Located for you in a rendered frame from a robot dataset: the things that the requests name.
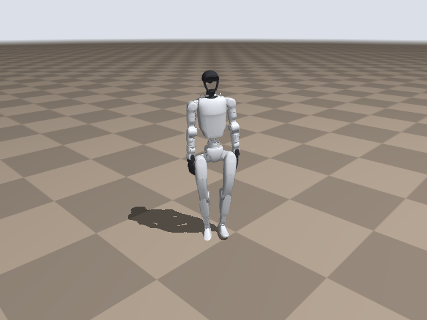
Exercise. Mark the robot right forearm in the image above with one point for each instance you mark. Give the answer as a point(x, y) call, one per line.
point(190, 145)

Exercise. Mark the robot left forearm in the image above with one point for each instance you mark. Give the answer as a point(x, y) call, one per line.
point(235, 140)

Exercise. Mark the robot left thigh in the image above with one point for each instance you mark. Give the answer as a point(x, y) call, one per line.
point(229, 172)

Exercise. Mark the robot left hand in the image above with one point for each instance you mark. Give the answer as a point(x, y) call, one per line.
point(237, 153)

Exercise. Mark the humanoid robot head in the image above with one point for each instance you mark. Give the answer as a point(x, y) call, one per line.
point(210, 76)

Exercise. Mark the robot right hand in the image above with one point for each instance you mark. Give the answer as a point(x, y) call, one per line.
point(191, 164)

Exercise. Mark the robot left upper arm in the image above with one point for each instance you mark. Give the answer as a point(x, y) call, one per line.
point(232, 115)

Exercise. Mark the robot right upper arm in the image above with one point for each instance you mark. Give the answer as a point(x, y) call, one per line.
point(191, 107)

